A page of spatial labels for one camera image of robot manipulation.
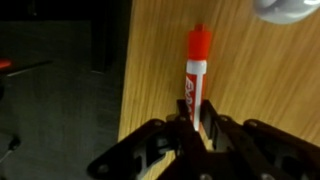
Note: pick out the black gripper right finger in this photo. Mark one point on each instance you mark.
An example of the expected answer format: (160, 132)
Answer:
(266, 150)

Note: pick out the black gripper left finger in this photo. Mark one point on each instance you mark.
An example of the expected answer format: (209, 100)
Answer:
(146, 143)

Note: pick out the red and white Expo marker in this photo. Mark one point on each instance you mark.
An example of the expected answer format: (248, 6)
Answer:
(197, 66)

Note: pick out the white and green mug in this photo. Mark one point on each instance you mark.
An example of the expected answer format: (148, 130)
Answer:
(283, 10)

